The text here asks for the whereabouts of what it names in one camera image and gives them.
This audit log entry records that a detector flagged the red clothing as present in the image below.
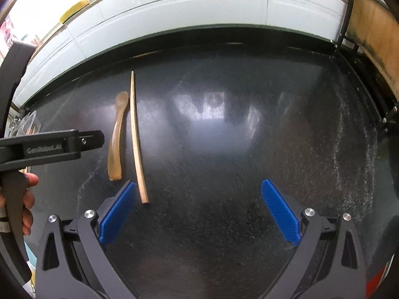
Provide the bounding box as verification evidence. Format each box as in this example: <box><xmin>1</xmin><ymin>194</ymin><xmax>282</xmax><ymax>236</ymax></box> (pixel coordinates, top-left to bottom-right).
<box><xmin>365</xmin><ymin>255</ymin><xmax>395</xmax><ymax>299</ymax></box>

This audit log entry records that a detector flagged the wooden chopstick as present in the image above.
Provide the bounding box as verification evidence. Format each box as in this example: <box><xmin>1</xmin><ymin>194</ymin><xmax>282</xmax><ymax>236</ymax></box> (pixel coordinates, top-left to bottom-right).
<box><xmin>130</xmin><ymin>70</ymin><xmax>150</xmax><ymax>205</ymax></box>

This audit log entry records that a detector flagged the yellow sponge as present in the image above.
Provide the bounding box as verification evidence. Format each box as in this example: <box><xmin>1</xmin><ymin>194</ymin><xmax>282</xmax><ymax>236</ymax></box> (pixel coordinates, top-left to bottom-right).
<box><xmin>59</xmin><ymin>0</ymin><xmax>90</xmax><ymax>25</ymax></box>

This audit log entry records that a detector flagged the teal object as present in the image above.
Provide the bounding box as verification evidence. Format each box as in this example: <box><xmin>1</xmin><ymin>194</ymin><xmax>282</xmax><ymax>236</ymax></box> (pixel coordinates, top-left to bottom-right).
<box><xmin>23</xmin><ymin>243</ymin><xmax>38</xmax><ymax>287</ymax></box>

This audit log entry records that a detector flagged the person's left hand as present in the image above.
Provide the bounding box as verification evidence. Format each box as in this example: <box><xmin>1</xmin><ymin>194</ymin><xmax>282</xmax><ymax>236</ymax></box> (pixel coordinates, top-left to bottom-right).
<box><xmin>19</xmin><ymin>173</ymin><xmax>39</xmax><ymax>235</ymax></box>

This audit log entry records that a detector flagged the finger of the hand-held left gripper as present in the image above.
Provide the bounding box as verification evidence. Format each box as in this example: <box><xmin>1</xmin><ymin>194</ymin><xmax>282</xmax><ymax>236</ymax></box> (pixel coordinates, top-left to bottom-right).
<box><xmin>77</xmin><ymin>130</ymin><xmax>104</xmax><ymax>153</ymax></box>

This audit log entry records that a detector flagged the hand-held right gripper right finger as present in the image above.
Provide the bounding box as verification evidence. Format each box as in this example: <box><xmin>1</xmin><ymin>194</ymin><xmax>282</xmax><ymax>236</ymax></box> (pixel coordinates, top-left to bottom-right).
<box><xmin>261</xmin><ymin>178</ymin><xmax>367</xmax><ymax>299</ymax></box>

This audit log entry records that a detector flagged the wooden cutting board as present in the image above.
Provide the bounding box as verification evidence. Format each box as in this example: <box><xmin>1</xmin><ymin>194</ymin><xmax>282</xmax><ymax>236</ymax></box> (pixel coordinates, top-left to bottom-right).
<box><xmin>346</xmin><ymin>0</ymin><xmax>399</xmax><ymax>106</ymax></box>

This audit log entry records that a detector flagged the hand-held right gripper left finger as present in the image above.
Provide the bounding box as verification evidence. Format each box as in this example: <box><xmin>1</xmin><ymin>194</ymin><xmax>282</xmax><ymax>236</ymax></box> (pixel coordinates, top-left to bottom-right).
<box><xmin>36</xmin><ymin>179</ymin><xmax>137</xmax><ymax>299</ymax></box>

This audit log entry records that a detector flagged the translucent amber spoon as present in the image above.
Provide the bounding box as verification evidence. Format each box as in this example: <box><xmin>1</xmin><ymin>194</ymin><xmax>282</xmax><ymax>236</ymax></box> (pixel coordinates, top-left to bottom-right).
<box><xmin>107</xmin><ymin>91</ymin><xmax>129</xmax><ymax>181</ymax></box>

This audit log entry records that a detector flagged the red food packet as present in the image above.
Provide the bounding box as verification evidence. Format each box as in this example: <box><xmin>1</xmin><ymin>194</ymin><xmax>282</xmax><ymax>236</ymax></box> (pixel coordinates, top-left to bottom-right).
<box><xmin>0</xmin><ymin>17</ymin><xmax>17</xmax><ymax>49</ymax></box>

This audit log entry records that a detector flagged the clear plastic bag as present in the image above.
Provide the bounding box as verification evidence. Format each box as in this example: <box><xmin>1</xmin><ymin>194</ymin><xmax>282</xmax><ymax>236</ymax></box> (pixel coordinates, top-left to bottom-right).
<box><xmin>9</xmin><ymin>107</ymin><xmax>42</xmax><ymax>138</ymax></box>

